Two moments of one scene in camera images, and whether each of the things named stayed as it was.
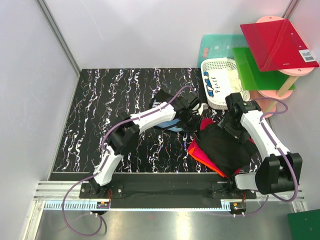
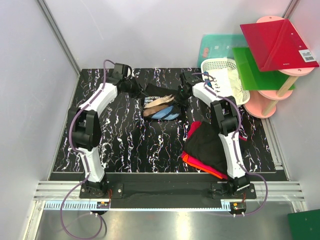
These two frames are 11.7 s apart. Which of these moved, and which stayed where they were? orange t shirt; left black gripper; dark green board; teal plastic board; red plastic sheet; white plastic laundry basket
Moved: left black gripper; orange t shirt
Stayed: red plastic sheet; dark green board; teal plastic board; white plastic laundry basket
